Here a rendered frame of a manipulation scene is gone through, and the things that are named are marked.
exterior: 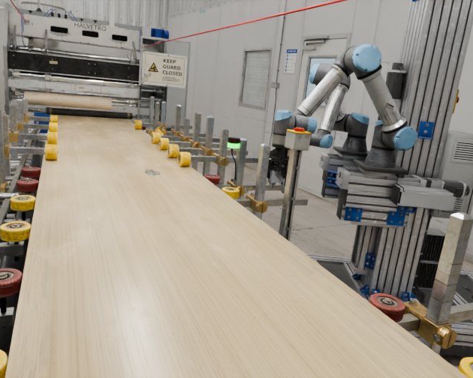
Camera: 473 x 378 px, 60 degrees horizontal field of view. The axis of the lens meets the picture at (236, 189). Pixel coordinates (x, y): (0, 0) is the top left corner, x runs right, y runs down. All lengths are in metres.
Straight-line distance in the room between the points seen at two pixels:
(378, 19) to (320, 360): 4.67
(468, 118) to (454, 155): 1.88
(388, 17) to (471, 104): 1.42
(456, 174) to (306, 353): 1.85
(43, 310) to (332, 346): 0.57
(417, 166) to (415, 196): 0.36
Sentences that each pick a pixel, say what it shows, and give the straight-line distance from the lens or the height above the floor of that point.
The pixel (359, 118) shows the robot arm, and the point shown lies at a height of 1.24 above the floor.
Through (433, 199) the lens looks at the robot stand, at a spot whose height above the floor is 0.93.
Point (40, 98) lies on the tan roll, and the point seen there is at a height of 1.05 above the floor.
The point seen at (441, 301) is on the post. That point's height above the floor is 0.92.
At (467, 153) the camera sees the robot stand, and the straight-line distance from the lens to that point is 2.51.
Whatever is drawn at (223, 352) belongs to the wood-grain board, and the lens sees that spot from 0.79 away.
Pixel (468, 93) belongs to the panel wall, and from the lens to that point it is 4.38.
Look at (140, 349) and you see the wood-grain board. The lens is 0.79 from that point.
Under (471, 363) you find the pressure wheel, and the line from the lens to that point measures 0.95.
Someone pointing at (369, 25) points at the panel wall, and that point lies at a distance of 5.28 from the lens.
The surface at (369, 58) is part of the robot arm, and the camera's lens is 1.94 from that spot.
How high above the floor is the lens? 1.37
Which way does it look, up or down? 14 degrees down
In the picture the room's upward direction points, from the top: 6 degrees clockwise
